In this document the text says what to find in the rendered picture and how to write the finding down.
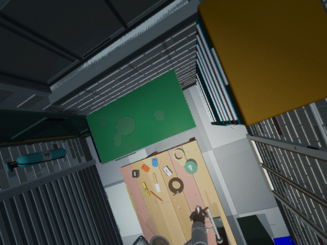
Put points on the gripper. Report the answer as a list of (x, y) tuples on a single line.
[(197, 218)]

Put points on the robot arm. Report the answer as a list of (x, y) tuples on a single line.
[(199, 232)]

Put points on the dark green bench jig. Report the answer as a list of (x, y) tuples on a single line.
[(218, 221)]

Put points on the green round tin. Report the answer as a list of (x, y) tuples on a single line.
[(190, 167)]

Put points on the orange pencil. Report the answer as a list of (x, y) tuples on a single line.
[(156, 196)]

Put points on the white and red card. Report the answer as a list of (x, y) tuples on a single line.
[(167, 171)]

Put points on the dark green box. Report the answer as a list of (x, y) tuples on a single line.
[(251, 229)]

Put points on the yellow folding ruler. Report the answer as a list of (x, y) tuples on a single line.
[(145, 189)]

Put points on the yellow tape roll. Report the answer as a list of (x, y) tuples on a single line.
[(175, 155)]

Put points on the blue tag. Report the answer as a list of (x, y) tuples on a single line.
[(154, 162)]

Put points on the orange tag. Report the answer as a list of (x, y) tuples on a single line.
[(145, 168)]

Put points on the black tape measure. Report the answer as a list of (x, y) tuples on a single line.
[(135, 173)]

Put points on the blue box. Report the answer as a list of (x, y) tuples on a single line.
[(282, 241)]

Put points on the grey shelf unit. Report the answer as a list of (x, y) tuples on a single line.
[(288, 168)]

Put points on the green table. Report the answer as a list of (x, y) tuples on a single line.
[(143, 114)]

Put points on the teal rack with boards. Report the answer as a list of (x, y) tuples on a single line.
[(212, 86)]

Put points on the ochre yellow cabinet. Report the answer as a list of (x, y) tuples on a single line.
[(268, 56)]

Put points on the teal gas cylinder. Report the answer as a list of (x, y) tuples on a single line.
[(35, 158)]

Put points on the dark green cabinet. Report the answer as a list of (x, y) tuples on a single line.
[(38, 125)]

